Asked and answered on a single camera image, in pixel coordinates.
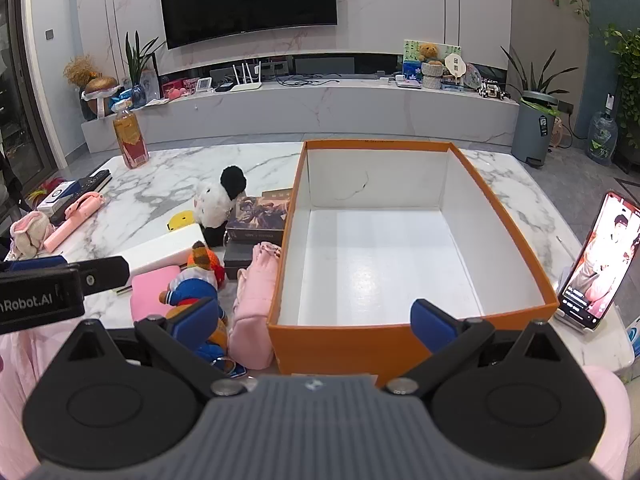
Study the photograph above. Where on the white phone stand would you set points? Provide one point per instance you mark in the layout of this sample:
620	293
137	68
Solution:
587	326

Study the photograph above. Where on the clear water jug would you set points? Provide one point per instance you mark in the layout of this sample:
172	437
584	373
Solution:
602	140

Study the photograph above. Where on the woven basket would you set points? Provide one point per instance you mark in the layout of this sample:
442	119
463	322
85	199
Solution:
432	77

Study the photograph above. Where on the framed photo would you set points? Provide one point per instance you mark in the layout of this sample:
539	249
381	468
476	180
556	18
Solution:
149	82

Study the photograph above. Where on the small white desk clock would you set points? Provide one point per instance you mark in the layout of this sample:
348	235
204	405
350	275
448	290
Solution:
204	84

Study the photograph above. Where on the black and white toy model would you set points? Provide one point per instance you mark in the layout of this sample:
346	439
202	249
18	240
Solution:
492	91

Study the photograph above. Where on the pink plush pouch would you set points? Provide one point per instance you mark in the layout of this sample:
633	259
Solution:
252	305

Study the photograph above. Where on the small yellow item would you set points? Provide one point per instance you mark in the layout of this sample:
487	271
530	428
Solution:
181	220

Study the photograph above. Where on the brown mushroom ornament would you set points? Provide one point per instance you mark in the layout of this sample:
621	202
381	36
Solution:
100	85

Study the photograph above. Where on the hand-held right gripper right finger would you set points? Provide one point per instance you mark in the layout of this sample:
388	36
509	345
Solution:
432	327

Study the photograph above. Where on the pink white striped plush toy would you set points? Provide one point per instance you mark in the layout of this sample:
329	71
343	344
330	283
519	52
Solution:
30	235

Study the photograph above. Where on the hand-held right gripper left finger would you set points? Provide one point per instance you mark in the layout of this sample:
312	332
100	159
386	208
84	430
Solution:
197	321

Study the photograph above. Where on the bottle of amber liquid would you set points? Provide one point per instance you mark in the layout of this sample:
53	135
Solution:
131	140

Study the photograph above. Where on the pink fleece clothing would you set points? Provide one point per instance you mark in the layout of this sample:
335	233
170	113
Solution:
15	385

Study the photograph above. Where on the panda plush toy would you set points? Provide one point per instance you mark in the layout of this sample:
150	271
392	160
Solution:
212	205

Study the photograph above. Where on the long-leaf potted plant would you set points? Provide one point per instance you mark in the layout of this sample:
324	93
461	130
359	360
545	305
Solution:
534	80

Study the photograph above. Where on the pink notepad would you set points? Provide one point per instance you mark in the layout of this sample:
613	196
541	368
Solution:
150	292

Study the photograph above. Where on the green painted picture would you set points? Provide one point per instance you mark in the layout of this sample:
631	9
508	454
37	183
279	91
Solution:
411	60

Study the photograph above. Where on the dark grey box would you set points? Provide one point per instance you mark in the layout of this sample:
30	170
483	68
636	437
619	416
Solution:
237	260

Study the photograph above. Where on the blue and white packet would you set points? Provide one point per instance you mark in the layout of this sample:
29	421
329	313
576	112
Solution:
632	335

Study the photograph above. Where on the smartphone with lit screen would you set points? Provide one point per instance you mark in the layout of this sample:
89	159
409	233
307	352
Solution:
600	260

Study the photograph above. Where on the box with art print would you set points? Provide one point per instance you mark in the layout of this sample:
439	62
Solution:
260	212

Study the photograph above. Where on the colourful feather toy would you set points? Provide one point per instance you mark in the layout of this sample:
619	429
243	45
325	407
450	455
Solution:
36	194

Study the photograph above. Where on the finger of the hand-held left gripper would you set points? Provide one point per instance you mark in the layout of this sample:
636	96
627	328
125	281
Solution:
105	272
37	264

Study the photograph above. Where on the tall snake plant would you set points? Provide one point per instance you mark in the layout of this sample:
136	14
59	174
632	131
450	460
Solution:
136	60

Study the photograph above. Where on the pink snap case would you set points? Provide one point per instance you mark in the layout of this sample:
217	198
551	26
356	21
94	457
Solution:
75	220

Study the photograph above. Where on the small pink plush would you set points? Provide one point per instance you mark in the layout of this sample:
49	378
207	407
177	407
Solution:
176	93

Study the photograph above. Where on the black flat television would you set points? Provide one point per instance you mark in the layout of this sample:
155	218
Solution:
250	0

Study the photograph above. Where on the white flat box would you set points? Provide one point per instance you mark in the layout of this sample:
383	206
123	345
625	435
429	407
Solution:
165	250

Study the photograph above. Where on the round white hand fan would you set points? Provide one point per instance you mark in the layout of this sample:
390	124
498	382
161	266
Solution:
453	64

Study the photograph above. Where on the grey pedal bin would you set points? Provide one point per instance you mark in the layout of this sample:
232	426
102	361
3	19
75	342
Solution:
532	130

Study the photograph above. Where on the small brown teddy bear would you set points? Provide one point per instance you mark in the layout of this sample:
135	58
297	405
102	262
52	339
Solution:
429	52

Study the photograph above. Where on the white marble television cabinet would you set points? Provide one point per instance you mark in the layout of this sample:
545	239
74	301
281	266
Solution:
325	110

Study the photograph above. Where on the glass sliding door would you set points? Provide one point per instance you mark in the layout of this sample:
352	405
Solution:
15	85

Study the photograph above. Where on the bushy green plant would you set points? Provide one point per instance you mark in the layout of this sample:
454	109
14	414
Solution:
627	70

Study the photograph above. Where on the white orange-rimmed storage box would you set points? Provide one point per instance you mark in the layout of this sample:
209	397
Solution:
380	260

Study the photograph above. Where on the wall socket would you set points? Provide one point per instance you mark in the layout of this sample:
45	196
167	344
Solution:
565	107

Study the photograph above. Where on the blue and white small box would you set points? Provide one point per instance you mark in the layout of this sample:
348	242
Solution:
57	195

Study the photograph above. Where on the white router with antennas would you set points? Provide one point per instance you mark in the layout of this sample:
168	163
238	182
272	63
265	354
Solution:
245	85

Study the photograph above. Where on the dried flower bunch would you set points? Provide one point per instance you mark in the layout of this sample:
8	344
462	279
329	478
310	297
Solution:
80	70

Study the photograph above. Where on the plush dog toy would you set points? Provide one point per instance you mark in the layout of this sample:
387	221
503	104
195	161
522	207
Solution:
192	285

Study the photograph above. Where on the black remote control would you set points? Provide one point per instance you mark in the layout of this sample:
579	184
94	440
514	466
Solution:
97	180

